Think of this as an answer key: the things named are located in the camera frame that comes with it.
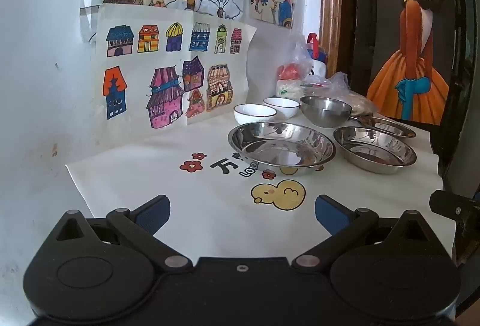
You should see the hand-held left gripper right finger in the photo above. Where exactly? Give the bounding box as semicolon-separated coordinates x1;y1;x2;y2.
292;194;432;272

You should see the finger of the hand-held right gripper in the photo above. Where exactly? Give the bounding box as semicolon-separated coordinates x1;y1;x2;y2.
429;190;480;226

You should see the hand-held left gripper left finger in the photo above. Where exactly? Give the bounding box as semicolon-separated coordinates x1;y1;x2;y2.
54;194;194;272

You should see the stainless steel plate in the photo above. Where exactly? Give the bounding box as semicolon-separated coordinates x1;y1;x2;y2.
227;121;337;177
332;126;418;175

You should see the stainless steel bowl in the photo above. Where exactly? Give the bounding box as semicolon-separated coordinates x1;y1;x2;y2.
300;96;353;128

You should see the white ceramic bowl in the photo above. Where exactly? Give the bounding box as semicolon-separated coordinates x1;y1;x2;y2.
263;97;301;120
233;104;277;125

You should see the printed white tablecloth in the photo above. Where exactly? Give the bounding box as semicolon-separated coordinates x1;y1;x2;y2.
65;107;456;263

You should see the stainless steel tray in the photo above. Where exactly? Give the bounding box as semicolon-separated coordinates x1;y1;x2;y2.
349;115;417;138

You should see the flatbread in clear plastic bag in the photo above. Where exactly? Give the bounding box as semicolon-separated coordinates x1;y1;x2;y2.
302;72;377;117

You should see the green white food packet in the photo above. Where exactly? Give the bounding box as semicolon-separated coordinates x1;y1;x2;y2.
275;79;312;100

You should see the coloured houses drawing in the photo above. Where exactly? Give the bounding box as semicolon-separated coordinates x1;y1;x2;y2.
94;4;257;130

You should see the clear bag with red food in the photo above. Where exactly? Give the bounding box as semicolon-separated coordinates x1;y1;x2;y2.
277;37;316;83

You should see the white bottle with red cap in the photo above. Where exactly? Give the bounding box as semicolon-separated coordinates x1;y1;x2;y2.
305;33;331;80

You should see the orange dress girl poster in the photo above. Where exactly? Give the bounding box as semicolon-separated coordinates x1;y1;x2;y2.
365;0;451;126

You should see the dark door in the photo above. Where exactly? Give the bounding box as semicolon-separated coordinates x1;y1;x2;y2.
339;0;480;177

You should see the wooden door frame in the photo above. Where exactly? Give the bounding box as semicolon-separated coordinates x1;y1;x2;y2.
319;0;354;84

